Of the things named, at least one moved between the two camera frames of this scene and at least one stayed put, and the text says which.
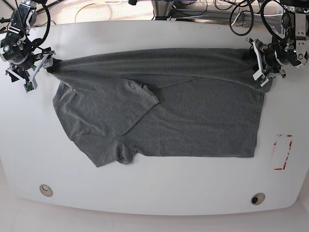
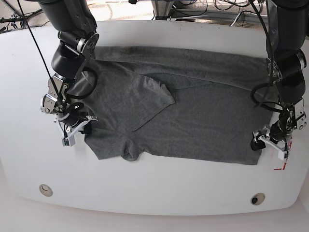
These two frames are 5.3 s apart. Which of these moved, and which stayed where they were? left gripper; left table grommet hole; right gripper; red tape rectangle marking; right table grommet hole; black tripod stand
Moved: left gripper; black tripod stand; right gripper
Stayed: red tape rectangle marking; right table grommet hole; left table grommet hole
